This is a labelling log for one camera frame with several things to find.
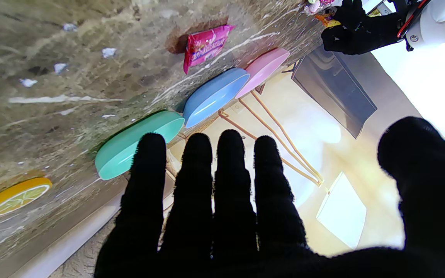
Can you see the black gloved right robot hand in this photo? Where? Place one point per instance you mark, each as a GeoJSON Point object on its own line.
{"type": "Point", "coordinates": [238, 231]}

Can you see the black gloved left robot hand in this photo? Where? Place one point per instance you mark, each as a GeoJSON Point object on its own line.
{"type": "Point", "coordinates": [361, 34]}

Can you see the orange candy packet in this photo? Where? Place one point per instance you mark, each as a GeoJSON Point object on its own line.
{"type": "Point", "coordinates": [328, 21]}

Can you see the clear small candy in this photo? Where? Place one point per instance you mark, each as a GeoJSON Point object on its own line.
{"type": "Point", "coordinates": [319, 5]}

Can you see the pink candy packet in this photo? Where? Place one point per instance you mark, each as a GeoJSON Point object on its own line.
{"type": "Point", "coordinates": [205, 46]}

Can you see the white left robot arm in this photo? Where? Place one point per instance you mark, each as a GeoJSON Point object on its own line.
{"type": "Point", "coordinates": [442, 23]}

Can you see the black flat screen television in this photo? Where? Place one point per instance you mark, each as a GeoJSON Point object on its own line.
{"type": "Point", "coordinates": [334, 88]}

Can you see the pink square plastic dish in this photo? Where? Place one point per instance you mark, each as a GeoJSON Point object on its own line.
{"type": "Point", "coordinates": [263, 69]}

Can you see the wooden tripod floor lamp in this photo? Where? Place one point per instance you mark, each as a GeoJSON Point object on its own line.
{"type": "Point", "coordinates": [342, 210]}

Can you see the green square plastic dish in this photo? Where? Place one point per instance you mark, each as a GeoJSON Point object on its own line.
{"type": "Point", "coordinates": [129, 148]}

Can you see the blue square plastic dish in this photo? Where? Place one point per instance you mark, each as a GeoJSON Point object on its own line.
{"type": "Point", "coordinates": [214, 96]}

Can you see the orange citrus slice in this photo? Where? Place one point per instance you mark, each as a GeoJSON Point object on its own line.
{"type": "Point", "coordinates": [16, 197]}

